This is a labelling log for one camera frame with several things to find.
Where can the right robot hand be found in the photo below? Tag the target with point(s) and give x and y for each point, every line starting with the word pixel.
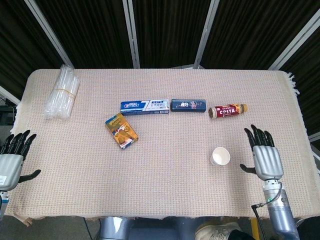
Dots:
pixel 268 160

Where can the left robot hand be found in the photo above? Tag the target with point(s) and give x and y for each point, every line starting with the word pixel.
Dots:
pixel 10 162

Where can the white paper cup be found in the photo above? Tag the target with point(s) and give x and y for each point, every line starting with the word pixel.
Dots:
pixel 220 156

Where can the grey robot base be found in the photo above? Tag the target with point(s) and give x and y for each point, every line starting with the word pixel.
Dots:
pixel 117 228

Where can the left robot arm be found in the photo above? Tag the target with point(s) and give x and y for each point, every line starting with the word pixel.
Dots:
pixel 2 202

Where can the Costa coffee bottle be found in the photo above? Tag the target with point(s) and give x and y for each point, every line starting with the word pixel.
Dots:
pixel 228 111

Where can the bundle of clear straws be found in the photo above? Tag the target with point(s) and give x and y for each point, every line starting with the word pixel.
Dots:
pixel 61 92

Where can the beige sneaker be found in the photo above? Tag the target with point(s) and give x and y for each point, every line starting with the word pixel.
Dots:
pixel 215 231

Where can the dark blue rectangular box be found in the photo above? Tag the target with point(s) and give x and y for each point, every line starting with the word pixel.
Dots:
pixel 188 105

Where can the beige woven tablecloth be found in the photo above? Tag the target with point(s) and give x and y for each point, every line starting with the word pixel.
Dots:
pixel 160 150

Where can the orange blue snack box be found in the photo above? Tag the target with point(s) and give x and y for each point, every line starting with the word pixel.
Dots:
pixel 121 130

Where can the blue white toothpaste box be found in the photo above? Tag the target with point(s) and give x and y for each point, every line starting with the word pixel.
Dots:
pixel 145 107

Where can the black folding screen panels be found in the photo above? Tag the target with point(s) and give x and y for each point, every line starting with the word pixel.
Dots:
pixel 160 32

